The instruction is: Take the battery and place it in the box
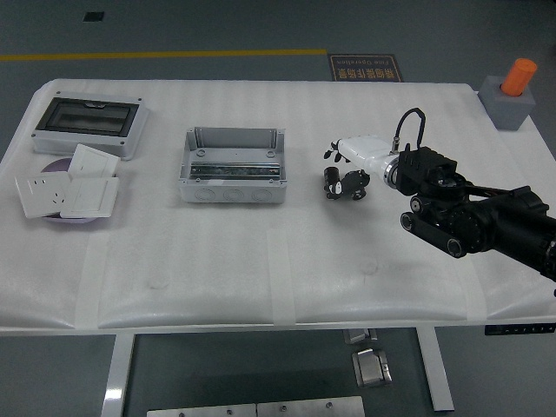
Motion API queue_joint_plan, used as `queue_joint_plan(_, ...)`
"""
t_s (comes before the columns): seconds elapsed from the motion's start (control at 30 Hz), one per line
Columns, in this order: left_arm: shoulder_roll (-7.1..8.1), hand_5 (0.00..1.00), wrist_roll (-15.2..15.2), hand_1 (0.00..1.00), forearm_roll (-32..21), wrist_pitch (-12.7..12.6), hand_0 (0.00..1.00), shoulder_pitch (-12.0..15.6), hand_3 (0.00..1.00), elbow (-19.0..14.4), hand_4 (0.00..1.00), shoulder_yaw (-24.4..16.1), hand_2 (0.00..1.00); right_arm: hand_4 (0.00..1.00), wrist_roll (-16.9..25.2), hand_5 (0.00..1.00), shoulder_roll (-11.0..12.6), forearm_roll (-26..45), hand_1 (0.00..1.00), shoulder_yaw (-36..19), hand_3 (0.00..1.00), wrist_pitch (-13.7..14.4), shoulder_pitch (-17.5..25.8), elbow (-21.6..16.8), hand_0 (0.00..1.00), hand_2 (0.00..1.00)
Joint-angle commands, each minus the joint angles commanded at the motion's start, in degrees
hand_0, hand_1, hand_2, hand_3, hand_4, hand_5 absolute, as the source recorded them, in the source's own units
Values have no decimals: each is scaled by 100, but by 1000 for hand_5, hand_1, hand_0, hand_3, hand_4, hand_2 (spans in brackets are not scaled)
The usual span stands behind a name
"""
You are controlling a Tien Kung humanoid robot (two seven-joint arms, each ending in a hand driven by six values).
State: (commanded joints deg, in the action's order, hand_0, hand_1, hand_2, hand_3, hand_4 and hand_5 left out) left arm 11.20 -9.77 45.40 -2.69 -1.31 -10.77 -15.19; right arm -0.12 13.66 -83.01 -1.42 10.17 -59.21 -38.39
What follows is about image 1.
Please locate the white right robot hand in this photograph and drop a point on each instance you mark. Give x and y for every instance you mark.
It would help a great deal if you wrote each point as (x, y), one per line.
(362, 150)

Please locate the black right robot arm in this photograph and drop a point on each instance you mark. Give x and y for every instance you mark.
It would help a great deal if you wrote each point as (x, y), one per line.
(478, 217)

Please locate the grey open junction box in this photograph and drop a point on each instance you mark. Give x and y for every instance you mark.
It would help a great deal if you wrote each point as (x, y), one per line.
(230, 195)

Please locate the grey distribution box, dark window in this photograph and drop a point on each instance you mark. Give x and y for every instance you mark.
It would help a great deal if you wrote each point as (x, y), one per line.
(87, 115)

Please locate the brown floor sign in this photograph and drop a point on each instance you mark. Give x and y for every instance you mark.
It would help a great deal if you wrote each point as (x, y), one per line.
(365, 65)

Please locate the grey block holder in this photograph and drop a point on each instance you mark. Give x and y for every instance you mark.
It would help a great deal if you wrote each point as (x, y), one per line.
(508, 113)

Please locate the white foam mat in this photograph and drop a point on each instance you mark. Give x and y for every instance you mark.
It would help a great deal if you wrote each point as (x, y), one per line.
(260, 260)

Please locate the orange cylinder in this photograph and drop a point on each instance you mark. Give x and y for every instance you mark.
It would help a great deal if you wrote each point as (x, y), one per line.
(519, 76)

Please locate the small metal foot block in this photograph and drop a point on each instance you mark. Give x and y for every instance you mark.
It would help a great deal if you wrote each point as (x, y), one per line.
(358, 336)

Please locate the large metal foot block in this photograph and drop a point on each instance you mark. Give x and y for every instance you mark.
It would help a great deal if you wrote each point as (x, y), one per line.
(369, 369)

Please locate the white table leg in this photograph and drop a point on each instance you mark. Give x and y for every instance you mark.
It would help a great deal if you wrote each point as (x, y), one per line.
(434, 369)
(117, 378)

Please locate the black table control panel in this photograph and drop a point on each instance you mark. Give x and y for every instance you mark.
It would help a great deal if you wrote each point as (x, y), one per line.
(521, 329)

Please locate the grey metal plate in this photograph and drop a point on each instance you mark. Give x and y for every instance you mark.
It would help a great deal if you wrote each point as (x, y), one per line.
(200, 412)
(310, 408)

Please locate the purple plate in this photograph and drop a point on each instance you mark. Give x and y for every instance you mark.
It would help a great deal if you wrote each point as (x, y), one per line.
(56, 167)

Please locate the metal mounting rail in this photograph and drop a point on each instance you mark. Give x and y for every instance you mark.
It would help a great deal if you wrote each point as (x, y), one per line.
(226, 170)

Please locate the white wall switch panel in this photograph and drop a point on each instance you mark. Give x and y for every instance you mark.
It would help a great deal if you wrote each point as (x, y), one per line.
(89, 197)
(93, 161)

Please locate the white wall socket panel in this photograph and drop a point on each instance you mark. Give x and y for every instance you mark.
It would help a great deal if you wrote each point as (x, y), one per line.
(41, 195)

